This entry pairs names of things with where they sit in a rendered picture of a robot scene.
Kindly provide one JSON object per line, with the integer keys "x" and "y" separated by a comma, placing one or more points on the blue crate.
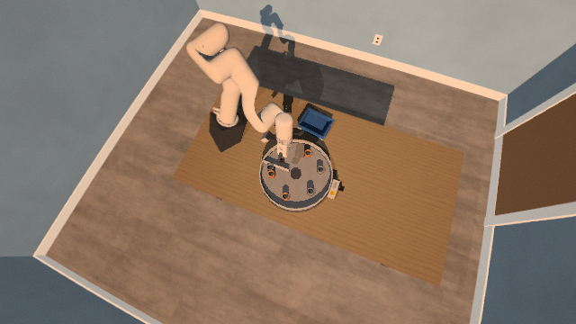
{"x": 315, "y": 123}

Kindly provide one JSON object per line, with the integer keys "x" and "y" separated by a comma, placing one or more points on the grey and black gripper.
{"x": 283, "y": 151}

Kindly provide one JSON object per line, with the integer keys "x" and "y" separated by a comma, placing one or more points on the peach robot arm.
{"x": 208, "y": 51}

